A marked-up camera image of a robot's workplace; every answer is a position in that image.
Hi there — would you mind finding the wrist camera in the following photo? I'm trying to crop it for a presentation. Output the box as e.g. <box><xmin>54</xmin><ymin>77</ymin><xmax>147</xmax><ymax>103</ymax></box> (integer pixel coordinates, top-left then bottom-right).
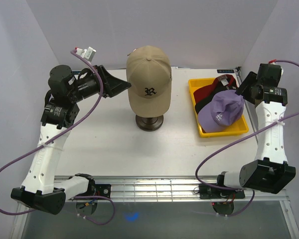
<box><xmin>268</xmin><ymin>59</ymin><xmax>284</xmax><ymax>75</ymax></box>
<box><xmin>75</xmin><ymin>47</ymin><xmax>97</xmax><ymax>62</ymax></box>

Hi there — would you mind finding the yellow plastic tray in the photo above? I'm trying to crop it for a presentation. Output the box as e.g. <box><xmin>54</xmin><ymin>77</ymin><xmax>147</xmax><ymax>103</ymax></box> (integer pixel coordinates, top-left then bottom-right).
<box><xmin>188</xmin><ymin>78</ymin><xmax>249</xmax><ymax>138</ymax></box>

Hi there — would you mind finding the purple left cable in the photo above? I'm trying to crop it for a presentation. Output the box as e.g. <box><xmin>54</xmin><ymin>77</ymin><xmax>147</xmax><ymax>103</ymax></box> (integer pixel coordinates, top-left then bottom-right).
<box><xmin>0</xmin><ymin>49</ymin><xmax>105</xmax><ymax>215</ymax></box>

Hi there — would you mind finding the purple cable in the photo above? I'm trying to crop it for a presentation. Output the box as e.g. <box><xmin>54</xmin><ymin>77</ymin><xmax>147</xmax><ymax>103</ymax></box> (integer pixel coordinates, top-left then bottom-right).
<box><xmin>195</xmin><ymin>59</ymin><xmax>299</xmax><ymax>190</ymax></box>
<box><xmin>0</xmin><ymin>49</ymin><xmax>105</xmax><ymax>215</ymax></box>

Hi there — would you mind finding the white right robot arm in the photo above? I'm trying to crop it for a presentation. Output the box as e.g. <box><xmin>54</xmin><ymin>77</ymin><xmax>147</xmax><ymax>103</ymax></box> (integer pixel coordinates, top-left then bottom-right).
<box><xmin>215</xmin><ymin>64</ymin><xmax>296</xmax><ymax>198</ymax></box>

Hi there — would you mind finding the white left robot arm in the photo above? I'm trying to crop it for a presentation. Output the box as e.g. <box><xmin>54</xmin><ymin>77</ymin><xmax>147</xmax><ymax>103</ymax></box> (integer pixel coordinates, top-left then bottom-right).
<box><xmin>11</xmin><ymin>65</ymin><xmax>131</xmax><ymax>215</ymax></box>

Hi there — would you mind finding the lavender baseball cap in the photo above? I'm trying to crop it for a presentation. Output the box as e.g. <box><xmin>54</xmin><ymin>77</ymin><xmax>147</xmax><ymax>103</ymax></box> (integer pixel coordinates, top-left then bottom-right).
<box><xmin>197</xmin><ymin>90</ymin><xmax>244</xmax><ymax>133</ymax></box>

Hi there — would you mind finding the black NY baseball cap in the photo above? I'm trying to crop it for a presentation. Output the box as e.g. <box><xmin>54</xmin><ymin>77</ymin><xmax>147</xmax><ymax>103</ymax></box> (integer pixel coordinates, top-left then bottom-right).
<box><xmin>195</xmin><ymin>98</ymin><xmax>210</xmax><ymax>114</ymax></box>

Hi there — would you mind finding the beige mannequin head stand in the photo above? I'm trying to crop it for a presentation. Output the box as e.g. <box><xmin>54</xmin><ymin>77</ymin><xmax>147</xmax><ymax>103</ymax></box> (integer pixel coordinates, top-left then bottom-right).
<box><xmin>136</xmin><ymin>115</ymin><xmax>164</xmax><ymax>131</ymax></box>

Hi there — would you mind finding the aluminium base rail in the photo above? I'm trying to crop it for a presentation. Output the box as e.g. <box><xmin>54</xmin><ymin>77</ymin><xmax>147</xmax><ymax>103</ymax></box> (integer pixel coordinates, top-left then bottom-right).
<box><xmin>17</xmin><ymin>175</ymin><xmax>290</xmax><ymax>203</ymax></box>

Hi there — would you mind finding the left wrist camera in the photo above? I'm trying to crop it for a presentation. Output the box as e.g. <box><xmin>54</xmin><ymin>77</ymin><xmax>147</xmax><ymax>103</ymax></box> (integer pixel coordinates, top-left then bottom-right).
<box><xmin>75</xmin><ymin>47</ymin><xmax>97</xmax><ymax>62</ymax></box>

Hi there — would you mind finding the red baseball cap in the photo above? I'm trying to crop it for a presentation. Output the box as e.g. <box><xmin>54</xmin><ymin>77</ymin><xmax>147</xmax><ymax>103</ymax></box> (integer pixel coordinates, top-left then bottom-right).
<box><xmin>193</xmin><ymin>74</ymin><xmax>237</xmax><ymax>103</ymax></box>

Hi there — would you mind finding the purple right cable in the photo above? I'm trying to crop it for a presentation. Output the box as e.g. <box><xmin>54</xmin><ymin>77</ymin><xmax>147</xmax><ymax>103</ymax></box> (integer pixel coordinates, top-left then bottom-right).
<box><xmin>195</xmin><ymin>59</ymin><xmax>299</xmax><ymax>190</ymax></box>

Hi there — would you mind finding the beige baseball cap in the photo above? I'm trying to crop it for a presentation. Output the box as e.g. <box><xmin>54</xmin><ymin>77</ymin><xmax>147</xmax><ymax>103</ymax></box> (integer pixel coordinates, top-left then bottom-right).
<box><xmin>126</xmin><ymin>45</ymin><xmax>172</xmax><ymax>118</ymax></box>

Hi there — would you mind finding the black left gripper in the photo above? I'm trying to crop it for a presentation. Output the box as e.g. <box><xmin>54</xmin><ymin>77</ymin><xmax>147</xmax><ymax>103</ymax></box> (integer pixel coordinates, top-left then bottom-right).
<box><xmin>68</xmin><ymin>65</ymin><xmax>131</xmax><ymax>103</ymax></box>

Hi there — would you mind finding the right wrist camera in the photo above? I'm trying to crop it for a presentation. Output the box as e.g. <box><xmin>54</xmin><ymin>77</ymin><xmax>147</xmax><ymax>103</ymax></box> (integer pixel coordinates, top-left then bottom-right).
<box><xmin>268</xmin><ymin>59</ymin><xmax>284</xmax><ymax>75</ymax></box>

